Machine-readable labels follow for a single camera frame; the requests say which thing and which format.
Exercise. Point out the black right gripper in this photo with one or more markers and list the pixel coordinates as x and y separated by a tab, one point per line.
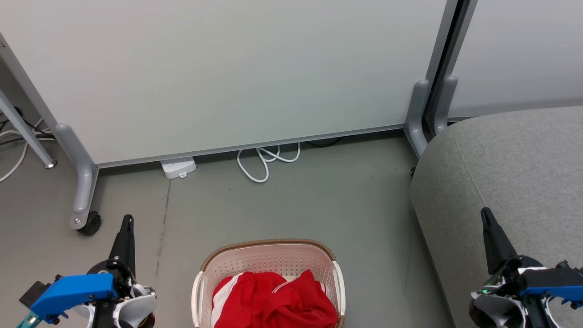
508	275

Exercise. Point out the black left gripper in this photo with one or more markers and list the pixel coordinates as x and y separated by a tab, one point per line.
111	273

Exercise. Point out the red and white garment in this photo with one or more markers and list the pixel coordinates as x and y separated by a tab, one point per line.
273	303

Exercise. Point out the grey fabric sofa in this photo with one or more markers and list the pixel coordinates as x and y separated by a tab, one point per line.
510	177

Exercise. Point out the black caster wheel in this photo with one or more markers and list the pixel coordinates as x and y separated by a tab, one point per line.
92	224

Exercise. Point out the grey partition leg with caster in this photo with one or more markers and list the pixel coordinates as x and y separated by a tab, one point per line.
83	177

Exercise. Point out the white power strip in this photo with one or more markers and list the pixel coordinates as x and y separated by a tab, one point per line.
178	167

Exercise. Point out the white perforated laundry basket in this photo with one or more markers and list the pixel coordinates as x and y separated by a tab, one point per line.
268	257

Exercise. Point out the grey metal table leg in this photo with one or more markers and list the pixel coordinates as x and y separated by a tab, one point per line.
23	130

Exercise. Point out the narrow white partition panel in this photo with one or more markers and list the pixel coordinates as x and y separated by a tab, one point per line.
519	50

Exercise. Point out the large white partition panel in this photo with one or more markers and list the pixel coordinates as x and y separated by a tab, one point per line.
237	77

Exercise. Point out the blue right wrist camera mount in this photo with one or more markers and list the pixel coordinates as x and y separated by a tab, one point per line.
553	282

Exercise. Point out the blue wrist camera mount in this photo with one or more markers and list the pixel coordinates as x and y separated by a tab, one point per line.
553	282
73	294

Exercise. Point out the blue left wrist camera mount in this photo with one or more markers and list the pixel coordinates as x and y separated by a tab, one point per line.
73	294

